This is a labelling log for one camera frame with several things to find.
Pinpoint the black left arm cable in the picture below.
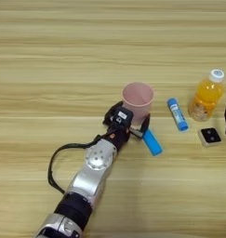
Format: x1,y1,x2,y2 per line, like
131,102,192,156
47,133,111,195

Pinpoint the orange juice bottle white cap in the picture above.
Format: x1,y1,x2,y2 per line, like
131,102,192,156
187,69,226,123

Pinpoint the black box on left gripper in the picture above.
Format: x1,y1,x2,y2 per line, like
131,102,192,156
112,106,135,128

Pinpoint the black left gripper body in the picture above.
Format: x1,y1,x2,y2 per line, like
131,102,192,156
102,122,144,152

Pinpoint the blue bar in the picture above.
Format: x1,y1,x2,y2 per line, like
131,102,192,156
141,128,164,157

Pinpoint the blue glue stick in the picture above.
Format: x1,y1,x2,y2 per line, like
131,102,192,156
166,97,190,132

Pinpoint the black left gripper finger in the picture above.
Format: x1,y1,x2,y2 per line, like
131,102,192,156
139,112,152,139
102,100,124,126

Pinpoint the pink plastic cup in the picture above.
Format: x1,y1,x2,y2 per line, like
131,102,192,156
121,81,155,127

